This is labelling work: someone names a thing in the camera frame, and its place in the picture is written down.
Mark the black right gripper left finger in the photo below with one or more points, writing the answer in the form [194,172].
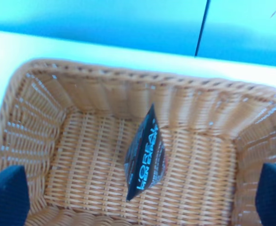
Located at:
[14,196]

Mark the dark grey cosmetic tube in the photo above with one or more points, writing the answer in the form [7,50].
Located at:
[145,162]

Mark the orange woven basket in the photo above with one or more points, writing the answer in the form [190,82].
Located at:
[88,145]

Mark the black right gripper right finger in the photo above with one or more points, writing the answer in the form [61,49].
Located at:
[265,200]

